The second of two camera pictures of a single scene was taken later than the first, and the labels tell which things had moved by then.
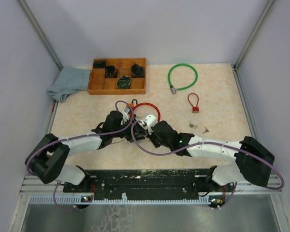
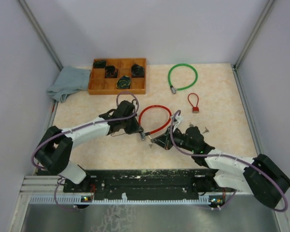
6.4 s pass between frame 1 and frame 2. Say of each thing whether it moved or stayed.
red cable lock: moved
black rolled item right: stayed
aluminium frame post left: stayed
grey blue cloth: stayed
